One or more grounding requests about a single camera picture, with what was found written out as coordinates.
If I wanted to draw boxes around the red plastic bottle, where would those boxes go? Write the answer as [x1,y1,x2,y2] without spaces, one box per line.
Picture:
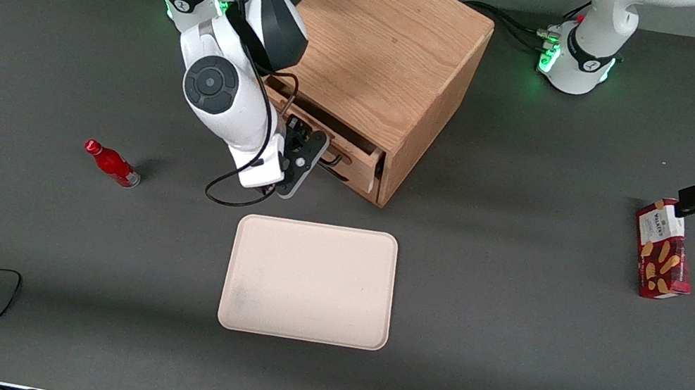
[78,138,146,191]

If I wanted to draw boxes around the wooden drawer with short handle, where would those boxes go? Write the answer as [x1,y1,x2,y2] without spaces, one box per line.
[312,165,387,207]

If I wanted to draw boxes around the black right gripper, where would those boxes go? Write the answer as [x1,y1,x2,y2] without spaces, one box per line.
[277,113,315,177]

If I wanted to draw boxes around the short black metal drawer handle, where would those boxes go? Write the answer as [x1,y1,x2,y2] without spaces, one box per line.
[322,164,356,184]

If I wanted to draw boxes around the beige rectangular tray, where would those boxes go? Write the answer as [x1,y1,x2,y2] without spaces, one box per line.
[215,206,406,358]

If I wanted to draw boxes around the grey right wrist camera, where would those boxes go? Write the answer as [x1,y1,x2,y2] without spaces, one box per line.
[276,125,333,206]

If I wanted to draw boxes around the oak wooden drawer cabinet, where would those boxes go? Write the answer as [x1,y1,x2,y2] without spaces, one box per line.
[247,0,501,223]

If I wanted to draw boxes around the wooden drawer with long handle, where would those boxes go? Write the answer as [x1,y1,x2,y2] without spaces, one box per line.
[249,73,396,200]

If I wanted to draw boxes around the red cookie box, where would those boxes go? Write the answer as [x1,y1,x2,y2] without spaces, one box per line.
[622,193,695,306]

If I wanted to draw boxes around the long black metal drawer handle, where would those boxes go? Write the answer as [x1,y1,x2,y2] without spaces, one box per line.
[315,147,346,173]

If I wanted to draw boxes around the black left arm base cables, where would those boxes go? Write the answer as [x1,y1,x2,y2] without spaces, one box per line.
[457,0,565,58]

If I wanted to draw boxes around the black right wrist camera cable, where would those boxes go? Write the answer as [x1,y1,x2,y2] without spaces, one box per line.
[204,56,304,215]

